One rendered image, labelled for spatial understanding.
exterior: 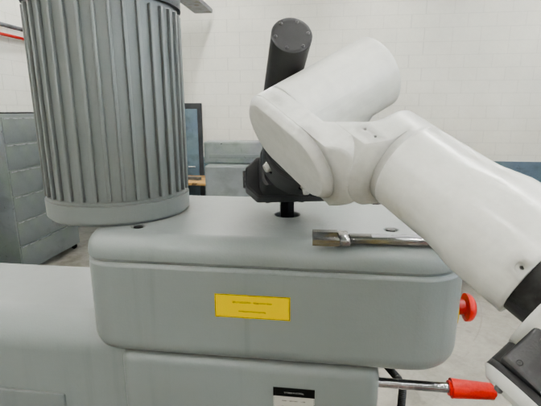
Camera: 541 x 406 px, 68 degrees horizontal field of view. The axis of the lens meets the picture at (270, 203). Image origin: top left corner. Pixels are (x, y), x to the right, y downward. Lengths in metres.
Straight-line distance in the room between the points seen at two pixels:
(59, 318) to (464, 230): 0.54
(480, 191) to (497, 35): 7.40
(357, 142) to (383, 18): 6.99
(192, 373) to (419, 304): 0.29
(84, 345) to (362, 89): 0.48
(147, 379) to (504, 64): 7.38
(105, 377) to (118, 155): 0.30
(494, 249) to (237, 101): 7.01
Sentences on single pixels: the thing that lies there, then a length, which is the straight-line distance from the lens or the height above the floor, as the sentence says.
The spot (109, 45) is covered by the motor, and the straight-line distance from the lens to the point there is 0.54.
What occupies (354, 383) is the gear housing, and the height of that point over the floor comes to 1.71.
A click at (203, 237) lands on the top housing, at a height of 1.89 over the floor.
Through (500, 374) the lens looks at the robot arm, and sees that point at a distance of 0.27.
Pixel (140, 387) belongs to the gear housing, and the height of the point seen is 1.68.
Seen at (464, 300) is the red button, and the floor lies 1.77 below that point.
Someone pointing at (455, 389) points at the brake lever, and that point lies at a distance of 0.58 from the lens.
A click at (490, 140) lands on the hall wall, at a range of 7.61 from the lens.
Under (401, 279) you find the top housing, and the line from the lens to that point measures 0.47.
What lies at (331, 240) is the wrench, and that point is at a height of 1.90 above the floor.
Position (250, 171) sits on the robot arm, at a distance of 0.51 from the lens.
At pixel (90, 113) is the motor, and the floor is 2.03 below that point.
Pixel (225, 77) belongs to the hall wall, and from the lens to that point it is 7.27.
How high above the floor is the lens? 2.04
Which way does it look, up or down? 13 degrees down
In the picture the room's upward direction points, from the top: straight up
